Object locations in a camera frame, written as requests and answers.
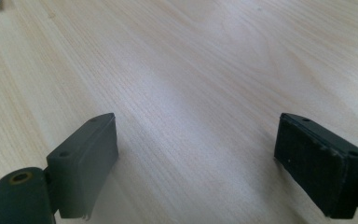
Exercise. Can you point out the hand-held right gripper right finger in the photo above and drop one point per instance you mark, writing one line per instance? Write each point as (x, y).
(317, 165)

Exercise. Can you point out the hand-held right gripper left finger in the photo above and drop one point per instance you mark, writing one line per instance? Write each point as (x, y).
(84, 168)

